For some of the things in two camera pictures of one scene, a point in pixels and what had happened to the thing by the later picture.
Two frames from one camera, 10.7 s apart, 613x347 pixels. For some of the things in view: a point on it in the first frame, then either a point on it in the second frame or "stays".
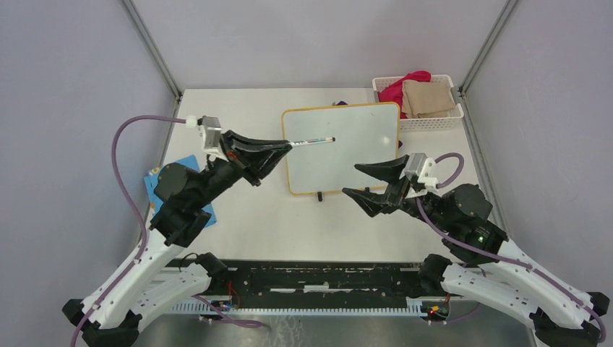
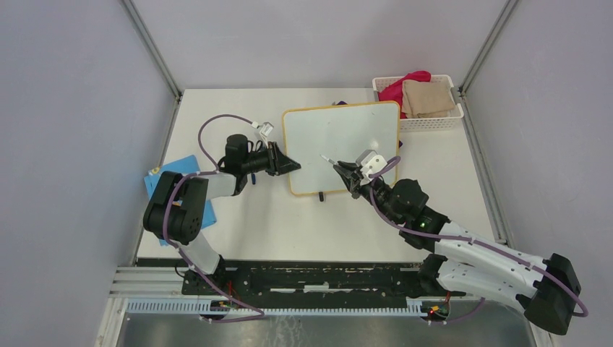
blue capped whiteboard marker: [311, 141] -> [329, 160]
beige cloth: [421, 99] stays
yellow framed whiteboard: [363, 134] stays
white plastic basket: [448, 121] stays
